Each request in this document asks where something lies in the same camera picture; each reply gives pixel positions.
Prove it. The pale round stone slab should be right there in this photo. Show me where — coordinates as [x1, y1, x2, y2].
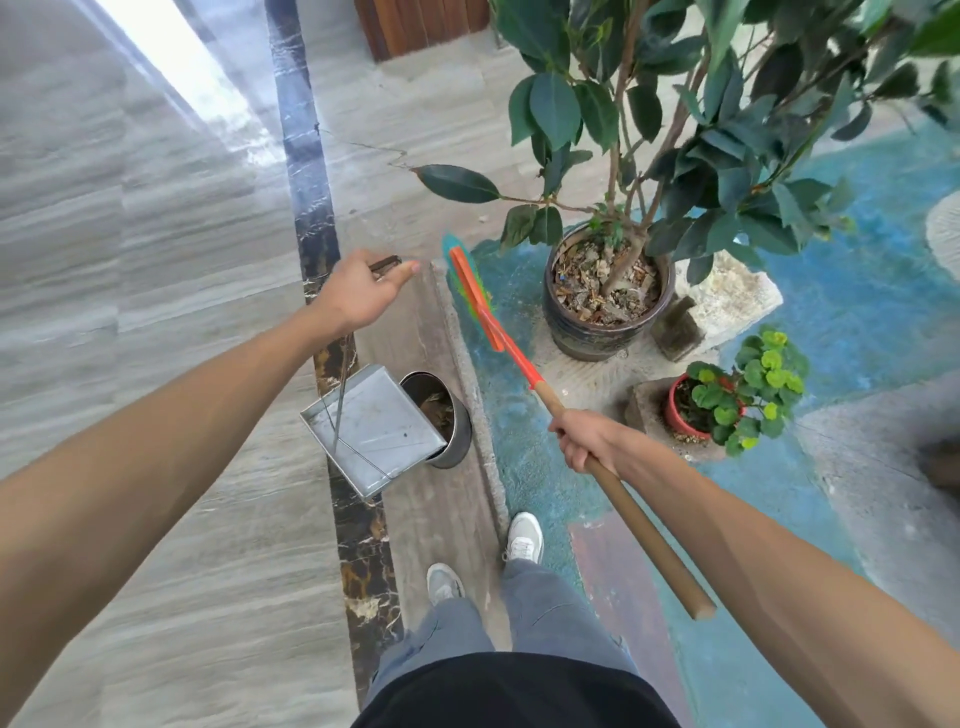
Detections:
[524, 314, 699, 421]

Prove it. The black waste bin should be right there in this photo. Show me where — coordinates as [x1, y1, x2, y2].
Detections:
[398, 371, 474, 470]

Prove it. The brown stone block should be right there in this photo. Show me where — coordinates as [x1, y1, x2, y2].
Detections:
[623, 374, 721, 463]

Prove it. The person's left white shoe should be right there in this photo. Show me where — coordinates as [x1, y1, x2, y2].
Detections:
[425, 562, 466, 607]

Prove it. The small dark stone block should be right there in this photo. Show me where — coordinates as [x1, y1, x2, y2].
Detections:
[650, 294, 708, 364]

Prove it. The person's right white shoe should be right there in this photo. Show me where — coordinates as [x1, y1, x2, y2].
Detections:
[502, 512, 546, 565]

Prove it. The person's black shirt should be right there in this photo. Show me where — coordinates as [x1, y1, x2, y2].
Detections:
[350, 652, 684, 728]

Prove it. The person's left leg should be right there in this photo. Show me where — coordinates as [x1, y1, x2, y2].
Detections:
[363, 596, 496, 706]

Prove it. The person's right forearm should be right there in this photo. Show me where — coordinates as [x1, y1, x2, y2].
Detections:
[611, 434, 960, 728]

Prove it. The green leafy potted tree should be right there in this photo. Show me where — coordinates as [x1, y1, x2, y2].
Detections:
[412, 0, 960, 294]

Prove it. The person's white shoe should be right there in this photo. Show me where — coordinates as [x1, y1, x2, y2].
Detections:
[425, 562, 466, 607]
[502, 512, 546, 565]

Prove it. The person's leg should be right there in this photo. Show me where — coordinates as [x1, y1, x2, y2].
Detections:
[363, 596, 496, 706]
[498, 558, 639, 676]

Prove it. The round carved stone disc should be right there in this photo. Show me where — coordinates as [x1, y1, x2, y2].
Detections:
[924, 189, 960, 283]

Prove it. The pile of dry leaves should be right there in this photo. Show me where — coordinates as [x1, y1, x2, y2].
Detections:
[418, 389, 457, 444]

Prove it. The orange broom with wooden handle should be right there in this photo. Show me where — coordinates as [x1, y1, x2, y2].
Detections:
[440, 233, 719, 622]

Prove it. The small plant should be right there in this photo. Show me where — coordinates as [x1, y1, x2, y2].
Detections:
[686, 326, 811, 457]

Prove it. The person's left forearm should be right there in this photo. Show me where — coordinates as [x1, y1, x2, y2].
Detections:
[0, 307, 343, 728]

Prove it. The white carved stone block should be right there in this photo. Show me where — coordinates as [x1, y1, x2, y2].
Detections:
[674, 251, 785, 339]

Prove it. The brown wooden wall panel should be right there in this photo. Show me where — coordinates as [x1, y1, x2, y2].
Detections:
[352, 0, 493, 63]

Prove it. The person's left hand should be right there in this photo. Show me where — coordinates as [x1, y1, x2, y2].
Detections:
[311, 249, 423, 343]

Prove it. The person's right hand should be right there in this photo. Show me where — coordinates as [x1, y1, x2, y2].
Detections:
[547, 408, 640, 474]

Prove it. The square metal dustpan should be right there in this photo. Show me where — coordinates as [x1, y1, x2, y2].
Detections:
[299, 254, 449, 502]

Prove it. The person's right leg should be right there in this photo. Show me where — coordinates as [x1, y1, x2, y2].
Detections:
[498, 558, 639, 676]

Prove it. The small red flower pot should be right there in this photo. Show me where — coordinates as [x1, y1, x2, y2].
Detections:
[665, 373, 748, 442]

